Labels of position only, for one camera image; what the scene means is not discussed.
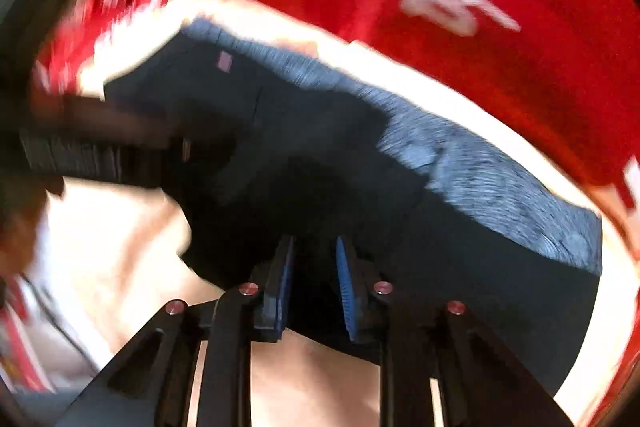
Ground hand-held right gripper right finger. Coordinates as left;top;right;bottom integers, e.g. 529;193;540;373
335;235;576;427

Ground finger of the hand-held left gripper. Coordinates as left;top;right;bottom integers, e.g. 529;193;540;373
20;127;173;190

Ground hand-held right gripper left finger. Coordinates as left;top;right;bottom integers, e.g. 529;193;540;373
55;234;296;427

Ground black pants with blue stripes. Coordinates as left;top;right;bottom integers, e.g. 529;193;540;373
102;17;603;400

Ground red printed blanket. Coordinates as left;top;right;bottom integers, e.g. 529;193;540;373
32;0;640;427

